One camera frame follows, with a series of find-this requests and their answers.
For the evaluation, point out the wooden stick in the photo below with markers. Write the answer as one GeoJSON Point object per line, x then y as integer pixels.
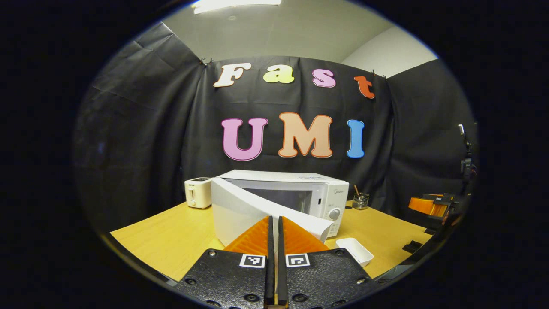
{"type": "Point", "coordinates": [356, 189]}

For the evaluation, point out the black backdrop cloth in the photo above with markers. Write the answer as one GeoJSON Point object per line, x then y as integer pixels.
{"type": "Point", "coordinates": [141, 141]}

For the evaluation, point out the white microwave oven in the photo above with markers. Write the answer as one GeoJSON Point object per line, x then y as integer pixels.
{"type": "Point", "coordinates": [279, 177]}

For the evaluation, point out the ceiling light panel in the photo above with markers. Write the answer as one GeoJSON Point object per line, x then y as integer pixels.
{"type": "Point", "coordinates": [236, 5]}

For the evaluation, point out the white rectangular dish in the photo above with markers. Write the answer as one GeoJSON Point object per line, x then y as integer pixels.
{"type": "Point", "coordinates": [356, 251]}

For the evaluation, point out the small glass cup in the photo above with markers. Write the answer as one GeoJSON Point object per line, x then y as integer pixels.
{"type": "Point", "coordinates": [360, 201]}

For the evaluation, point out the white toaster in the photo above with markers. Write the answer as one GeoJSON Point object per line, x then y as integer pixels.
{"type": "Point", "coordinates": [198, 193]}

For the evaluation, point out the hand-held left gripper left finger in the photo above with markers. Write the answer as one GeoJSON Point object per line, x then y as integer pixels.
{"type": "Point", "coordinates": [269, 266]}

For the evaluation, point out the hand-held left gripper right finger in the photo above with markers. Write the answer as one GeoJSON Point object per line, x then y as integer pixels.
{"type": "Point", "coordinates": [281, 266]}

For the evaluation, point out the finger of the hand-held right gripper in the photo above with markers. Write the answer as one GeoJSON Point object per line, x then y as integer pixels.
{"type": "Point", "coordinates": [426, 207]}

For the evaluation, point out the small black block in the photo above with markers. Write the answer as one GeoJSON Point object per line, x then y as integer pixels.
{"type": "Point", "coordinates": [429, 231]}
{"type": "Point", "coordinates": [411, 246]}

